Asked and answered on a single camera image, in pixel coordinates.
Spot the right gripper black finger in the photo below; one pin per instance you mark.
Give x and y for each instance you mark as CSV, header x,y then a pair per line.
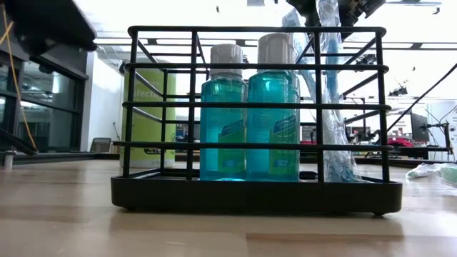
x,y
305,9
346,19

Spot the blue toothbrush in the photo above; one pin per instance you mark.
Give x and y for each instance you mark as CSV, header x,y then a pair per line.
x,y
332,82

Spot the teal mouthwash bottle white cap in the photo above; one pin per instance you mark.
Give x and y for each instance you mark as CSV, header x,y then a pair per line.
x,y
223,125
271,125

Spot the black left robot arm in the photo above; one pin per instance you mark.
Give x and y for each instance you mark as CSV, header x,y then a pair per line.
x,y
46,25

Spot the black computer monitor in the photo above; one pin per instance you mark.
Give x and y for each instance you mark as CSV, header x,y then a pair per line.
x,y
419,126

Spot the red object on bench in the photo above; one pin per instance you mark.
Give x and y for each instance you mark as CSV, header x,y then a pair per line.
x,y
400,142

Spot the green disinfectant wipes canister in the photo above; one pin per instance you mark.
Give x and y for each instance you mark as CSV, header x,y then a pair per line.
x,y
148,125

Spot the grey chair back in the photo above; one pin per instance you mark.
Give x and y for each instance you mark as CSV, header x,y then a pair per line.
x,y
100,145

